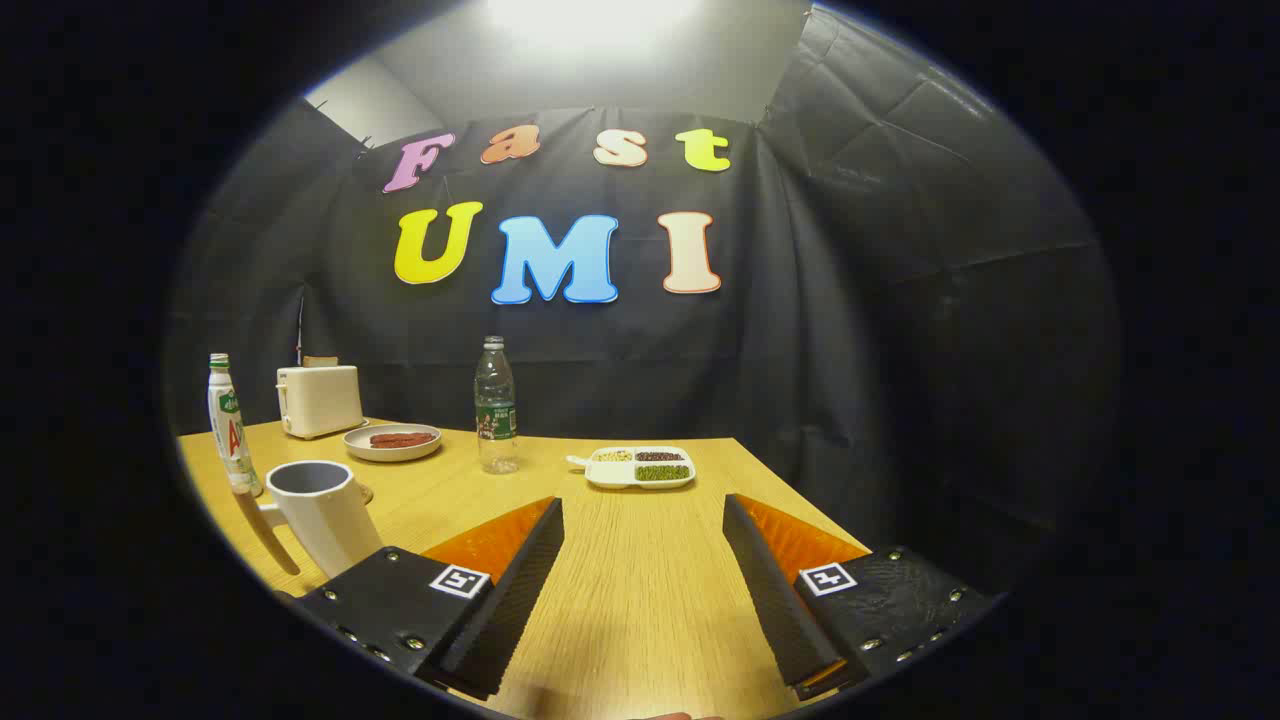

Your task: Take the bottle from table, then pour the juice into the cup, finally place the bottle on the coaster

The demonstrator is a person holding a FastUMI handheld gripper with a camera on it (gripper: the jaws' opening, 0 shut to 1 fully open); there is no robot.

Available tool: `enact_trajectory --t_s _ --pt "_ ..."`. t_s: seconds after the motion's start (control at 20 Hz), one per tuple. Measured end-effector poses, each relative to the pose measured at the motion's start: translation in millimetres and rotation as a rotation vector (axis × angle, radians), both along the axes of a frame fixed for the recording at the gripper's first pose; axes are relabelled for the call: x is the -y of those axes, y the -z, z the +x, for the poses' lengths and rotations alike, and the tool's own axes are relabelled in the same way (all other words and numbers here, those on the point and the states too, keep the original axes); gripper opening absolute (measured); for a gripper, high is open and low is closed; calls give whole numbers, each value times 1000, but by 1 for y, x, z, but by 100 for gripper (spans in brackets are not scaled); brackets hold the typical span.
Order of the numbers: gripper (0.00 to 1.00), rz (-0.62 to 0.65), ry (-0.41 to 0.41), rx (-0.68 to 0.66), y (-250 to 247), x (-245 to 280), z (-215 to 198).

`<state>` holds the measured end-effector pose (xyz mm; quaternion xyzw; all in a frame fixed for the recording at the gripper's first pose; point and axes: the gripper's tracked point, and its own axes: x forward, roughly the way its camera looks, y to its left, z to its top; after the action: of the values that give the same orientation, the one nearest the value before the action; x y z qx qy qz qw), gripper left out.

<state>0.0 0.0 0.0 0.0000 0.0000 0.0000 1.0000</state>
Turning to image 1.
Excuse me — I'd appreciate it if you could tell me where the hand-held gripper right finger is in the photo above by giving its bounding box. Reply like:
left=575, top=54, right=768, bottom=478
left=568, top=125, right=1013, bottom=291
left=722, top=493, right=1001, bottom=701

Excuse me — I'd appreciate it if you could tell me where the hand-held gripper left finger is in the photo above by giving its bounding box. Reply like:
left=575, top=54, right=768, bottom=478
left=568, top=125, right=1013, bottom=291
left=295, top=497, right=566, bottom=701

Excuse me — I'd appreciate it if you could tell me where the white cup wooden handle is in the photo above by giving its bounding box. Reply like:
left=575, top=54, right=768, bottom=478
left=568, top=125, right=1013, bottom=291
left=233, top=460, right=384, bottom=581

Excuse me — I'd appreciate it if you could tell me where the white juice bottle green label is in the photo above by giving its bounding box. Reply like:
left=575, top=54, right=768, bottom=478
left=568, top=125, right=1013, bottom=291
left=208, top=353, right=263, bottom=498

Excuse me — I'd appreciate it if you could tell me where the clear plastic water bottle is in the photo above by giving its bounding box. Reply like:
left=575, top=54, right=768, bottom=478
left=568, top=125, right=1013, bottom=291
left=474, top=336, right=520, bottom=475

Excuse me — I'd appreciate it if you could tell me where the wooden table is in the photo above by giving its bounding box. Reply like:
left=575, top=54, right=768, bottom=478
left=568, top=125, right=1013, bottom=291
left=178, top=418, right=871, bottom=720

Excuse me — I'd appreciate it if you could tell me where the white divided dish with beans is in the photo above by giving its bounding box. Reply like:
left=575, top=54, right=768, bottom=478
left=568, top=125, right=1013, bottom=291
left=566, top=446, right=697, bottom=491

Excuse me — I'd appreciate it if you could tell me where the round white plate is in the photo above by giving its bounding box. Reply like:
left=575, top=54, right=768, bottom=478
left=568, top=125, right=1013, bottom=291
left=343, top=424, right=443, bottom=463

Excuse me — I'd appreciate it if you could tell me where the white toaster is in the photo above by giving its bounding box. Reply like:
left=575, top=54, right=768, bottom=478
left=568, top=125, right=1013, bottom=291
left=276, top=364, right=367, bottom=441

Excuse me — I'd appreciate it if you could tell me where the black backdrop cloth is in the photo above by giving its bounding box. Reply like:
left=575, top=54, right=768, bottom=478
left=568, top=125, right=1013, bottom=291
left=165, top=10, right=1121, bottom=601

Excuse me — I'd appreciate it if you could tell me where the ceiling light panel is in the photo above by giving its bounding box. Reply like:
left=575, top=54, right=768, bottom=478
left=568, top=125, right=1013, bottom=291
left=485, top=0, right=701, bottom=46

